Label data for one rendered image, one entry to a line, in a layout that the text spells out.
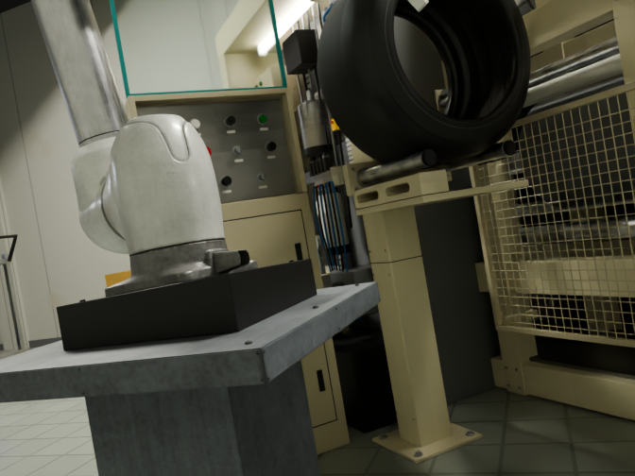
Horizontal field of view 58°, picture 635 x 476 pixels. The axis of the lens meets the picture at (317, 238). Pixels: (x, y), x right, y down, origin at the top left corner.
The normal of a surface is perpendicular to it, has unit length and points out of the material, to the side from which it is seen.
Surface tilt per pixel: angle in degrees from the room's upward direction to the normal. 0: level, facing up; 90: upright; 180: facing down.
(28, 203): 90
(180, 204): 88
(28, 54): 90
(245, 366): 90
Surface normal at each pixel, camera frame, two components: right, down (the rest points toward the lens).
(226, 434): -0.35, 0.07
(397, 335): -0.89, 0.16
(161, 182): 0.13, -0.10
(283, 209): 0.42, -0.06
